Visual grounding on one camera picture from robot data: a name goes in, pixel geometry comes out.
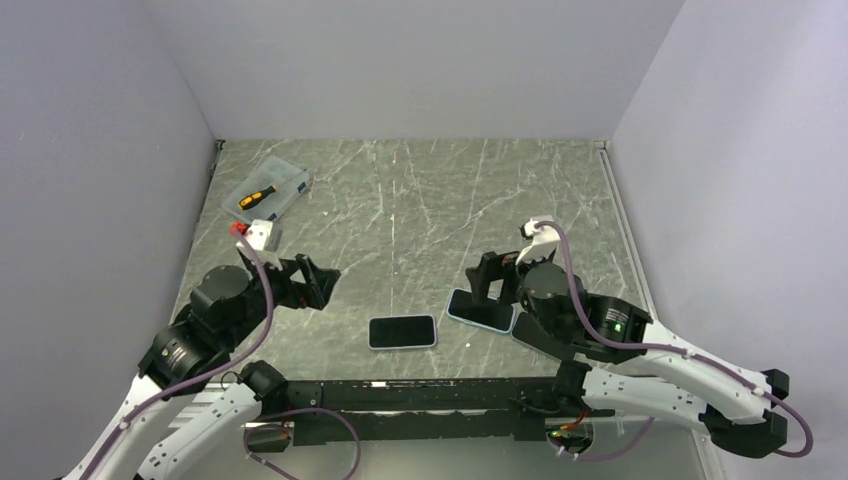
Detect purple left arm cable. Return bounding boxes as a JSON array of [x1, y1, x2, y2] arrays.
[[76, 231, 362, 480]]

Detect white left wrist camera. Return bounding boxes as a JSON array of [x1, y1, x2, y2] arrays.
[[229, 219, 282, 270]]

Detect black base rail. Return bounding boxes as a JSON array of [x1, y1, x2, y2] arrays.
[[242, 377, 614, 446]]

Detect light blue phone case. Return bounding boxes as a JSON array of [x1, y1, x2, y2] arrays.
[[445, 288, 517, 335]]

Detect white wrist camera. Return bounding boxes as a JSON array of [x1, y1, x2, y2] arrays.
[[229, 219, 282, 270], [516, 215, 560, 264]]

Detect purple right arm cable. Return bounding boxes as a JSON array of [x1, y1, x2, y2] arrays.
[[529, 220, 815, 463]]

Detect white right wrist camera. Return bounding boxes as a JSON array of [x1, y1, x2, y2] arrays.
[[516, 215, 560, 264]]

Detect clear magsafe phone case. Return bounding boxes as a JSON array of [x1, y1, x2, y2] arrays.
[[511, 312, 564, 359]]

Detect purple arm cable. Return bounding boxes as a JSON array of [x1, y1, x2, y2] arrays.
[[529, 220, 815, 463], [76, 231, 362, 480]]

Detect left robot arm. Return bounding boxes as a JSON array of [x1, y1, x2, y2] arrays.
[[67, 252, 341, 479]]

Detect yellow black screwdriver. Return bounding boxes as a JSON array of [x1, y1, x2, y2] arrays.
[[238, 185, 277, 211]]

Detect clear plastic organizer box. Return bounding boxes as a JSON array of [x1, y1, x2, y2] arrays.
[[220, 156, 311, 224]]

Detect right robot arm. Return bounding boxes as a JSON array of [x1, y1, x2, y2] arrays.
[[466, 252, 789, 459]]

